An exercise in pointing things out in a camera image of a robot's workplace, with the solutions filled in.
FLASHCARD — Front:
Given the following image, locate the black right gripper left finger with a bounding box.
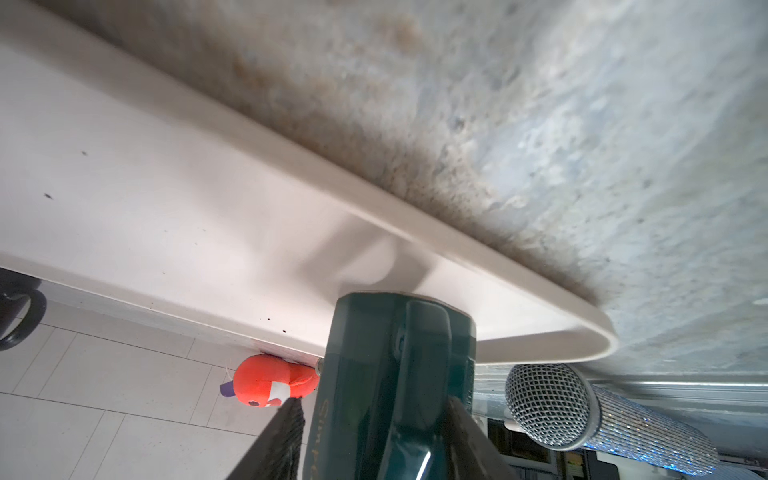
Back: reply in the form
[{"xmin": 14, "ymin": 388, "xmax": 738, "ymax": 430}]
[{"xmin": 227, "ymin": 398, "xmax": 305, "ymax": 480}]

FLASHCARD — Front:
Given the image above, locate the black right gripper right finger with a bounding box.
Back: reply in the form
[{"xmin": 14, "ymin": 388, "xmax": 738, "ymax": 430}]
[{"xmin": 442, "ymin": 396, "xmax": 518, "ymax": 480}]

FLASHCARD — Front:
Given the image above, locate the dark green mug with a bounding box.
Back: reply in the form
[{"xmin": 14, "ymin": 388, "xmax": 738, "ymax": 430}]
[{"xmin": 303, "ymin": 292, "xmax": 476, "ymax": 479}]

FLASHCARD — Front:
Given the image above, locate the red shark toy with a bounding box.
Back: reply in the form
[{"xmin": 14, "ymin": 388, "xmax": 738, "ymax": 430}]
[{"xmin": 219, "ymin": 354, "xmax": 320, "ymax": 408}]

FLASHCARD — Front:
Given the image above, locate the glitter filled tube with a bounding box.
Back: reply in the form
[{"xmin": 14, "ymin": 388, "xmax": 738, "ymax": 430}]
[{"xmin": 505, "ymin": 364, "xmax": 720, "ymax": 476}]

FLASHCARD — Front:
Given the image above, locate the beige plastic tray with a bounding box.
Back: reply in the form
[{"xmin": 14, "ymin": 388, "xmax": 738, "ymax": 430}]
[{"xmin": 1, "ymin": 1, "xmax": 619, "ymax": 364}]

